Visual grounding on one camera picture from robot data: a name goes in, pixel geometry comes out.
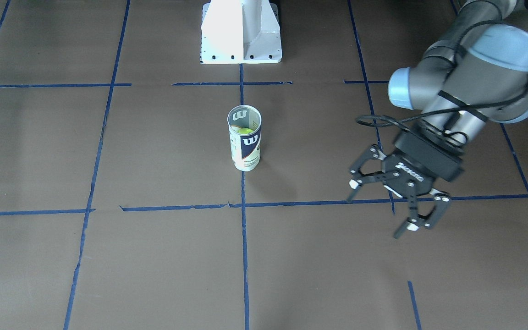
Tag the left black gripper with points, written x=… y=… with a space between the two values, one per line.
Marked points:
x=402 y=173

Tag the clear tennis ball can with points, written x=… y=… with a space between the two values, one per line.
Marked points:
x=245 y=149

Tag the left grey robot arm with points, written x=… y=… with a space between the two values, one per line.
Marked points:
x=475 y=73

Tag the yellow tennis ball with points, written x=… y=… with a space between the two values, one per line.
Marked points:
x=244 y=131

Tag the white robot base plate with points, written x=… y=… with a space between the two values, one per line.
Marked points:
x=241 y=31

